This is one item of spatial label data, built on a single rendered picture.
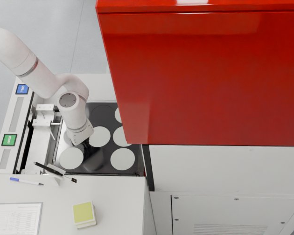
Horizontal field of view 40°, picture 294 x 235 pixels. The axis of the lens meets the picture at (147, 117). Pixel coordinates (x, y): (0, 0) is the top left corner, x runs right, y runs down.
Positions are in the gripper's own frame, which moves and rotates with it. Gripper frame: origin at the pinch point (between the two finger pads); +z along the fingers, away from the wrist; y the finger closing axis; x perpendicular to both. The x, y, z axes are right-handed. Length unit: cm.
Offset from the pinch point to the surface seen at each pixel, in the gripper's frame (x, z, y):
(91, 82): -31.6, 10.5, -23.9
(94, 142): 1.0, 2.4, -3.3
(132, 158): 17.8, 2.5, -10.9
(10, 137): -21.2, -3.9, 22.7
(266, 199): 64, 17, -44
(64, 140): -8.4, 2.6, 5.6
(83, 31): -139, 93, -75
